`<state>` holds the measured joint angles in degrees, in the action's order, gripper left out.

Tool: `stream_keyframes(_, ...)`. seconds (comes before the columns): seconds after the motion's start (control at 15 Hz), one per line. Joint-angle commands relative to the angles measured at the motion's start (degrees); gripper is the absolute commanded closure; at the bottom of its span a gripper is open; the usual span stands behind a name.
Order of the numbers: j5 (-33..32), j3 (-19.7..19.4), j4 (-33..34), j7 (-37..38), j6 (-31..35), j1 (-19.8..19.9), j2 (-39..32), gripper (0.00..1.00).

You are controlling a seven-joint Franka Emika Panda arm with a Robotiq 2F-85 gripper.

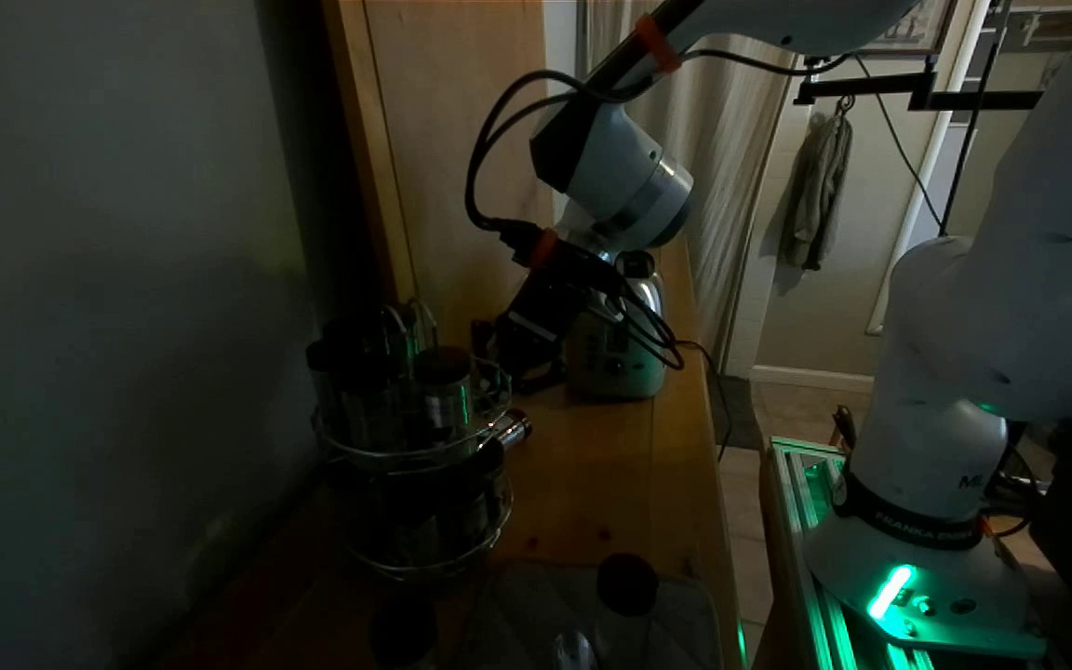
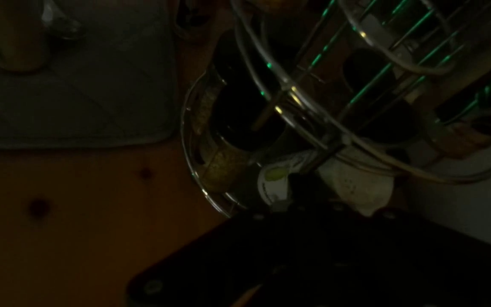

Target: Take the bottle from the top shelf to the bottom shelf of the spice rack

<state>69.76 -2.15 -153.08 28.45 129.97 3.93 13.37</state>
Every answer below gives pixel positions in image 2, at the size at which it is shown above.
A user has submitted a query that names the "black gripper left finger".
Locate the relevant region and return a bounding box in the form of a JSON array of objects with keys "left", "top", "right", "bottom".
[{"left": 125, "top": 171, "right": 323, "bottom": 307}]

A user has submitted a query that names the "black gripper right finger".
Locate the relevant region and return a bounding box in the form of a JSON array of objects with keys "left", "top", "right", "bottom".
[{"left": 313, "top": 207, "right": 491, "bottom": 307}]

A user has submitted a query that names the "white spice bottle red label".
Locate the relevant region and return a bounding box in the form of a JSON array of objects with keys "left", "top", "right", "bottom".
[{"left": 255, "top": 151, "right": 400, "bottom": 219}]

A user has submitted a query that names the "grey quilted mat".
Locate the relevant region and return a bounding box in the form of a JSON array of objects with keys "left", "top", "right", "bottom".
[{"left": 0, "top": 0, "right": 181, "bottom": 151}]

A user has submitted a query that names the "small silver metal object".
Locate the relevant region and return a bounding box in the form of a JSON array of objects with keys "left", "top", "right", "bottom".
[{"left": 40, "top": 0, "right": 84, "bottom": 42}]

